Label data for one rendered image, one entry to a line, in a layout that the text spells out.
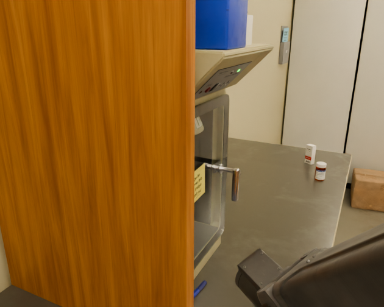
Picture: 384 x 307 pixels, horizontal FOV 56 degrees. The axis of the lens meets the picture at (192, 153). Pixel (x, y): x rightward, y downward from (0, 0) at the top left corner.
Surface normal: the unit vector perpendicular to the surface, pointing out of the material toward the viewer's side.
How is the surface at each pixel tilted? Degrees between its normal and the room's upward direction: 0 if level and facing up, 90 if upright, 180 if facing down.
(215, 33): 90
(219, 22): 90
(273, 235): 0
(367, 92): 90
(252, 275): 25
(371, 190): 88
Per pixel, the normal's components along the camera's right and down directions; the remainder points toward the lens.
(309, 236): 0.00, -0.94
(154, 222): -0.44, 0.30
